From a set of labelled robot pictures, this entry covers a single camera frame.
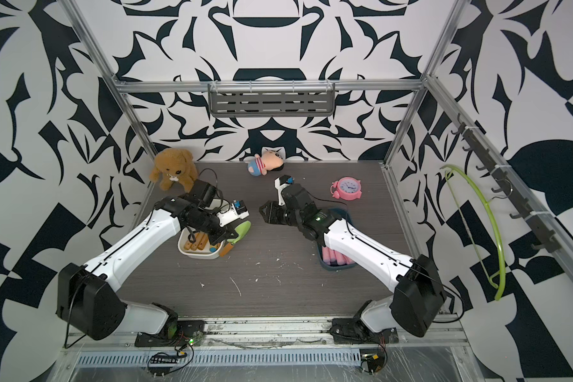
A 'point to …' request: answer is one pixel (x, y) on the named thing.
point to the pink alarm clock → (346, 188)
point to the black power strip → (163, 360)
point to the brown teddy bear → (173, 165)
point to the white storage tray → (206, 253)
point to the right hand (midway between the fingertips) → (262, 206)
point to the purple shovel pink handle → (334, 258)
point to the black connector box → (372, 362)
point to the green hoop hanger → (502, 271)
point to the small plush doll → (267, 161)
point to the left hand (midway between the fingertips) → (232, 228)
